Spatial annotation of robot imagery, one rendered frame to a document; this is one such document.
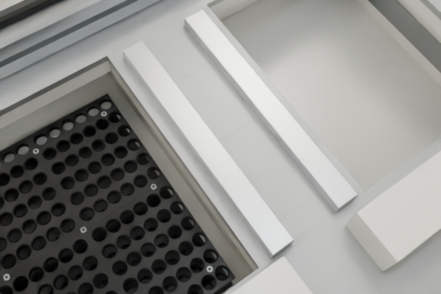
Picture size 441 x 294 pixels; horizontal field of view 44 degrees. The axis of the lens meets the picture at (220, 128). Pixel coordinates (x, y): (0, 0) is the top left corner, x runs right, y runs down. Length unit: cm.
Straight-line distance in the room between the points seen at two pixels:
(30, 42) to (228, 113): 19
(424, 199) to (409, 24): 30
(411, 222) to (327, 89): 26
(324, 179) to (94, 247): 21
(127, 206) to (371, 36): 39
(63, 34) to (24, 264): 21
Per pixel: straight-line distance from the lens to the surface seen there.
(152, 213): 50
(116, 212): 51
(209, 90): 50
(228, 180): 45
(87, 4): 51
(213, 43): 52
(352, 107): 66
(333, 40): 71
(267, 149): 48
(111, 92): 63
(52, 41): 52
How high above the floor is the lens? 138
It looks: 63 degrees down
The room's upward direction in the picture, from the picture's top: 7 degrees clockwise
